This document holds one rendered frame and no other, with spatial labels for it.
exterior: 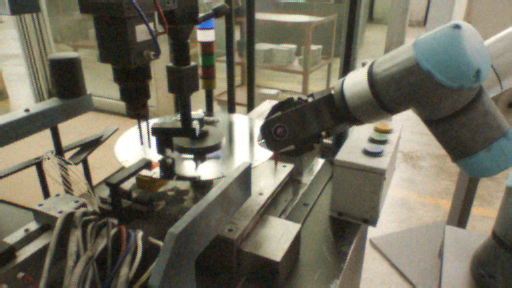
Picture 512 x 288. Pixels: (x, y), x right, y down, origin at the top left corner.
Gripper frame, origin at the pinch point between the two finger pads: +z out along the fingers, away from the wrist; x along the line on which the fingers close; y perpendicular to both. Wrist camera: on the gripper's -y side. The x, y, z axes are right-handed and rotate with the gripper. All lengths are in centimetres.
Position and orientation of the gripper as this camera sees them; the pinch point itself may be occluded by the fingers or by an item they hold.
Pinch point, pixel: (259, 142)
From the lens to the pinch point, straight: 67.7
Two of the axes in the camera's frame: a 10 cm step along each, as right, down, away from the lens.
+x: -3.8, -9.2, 0.2
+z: -5.9, 2.6, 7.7
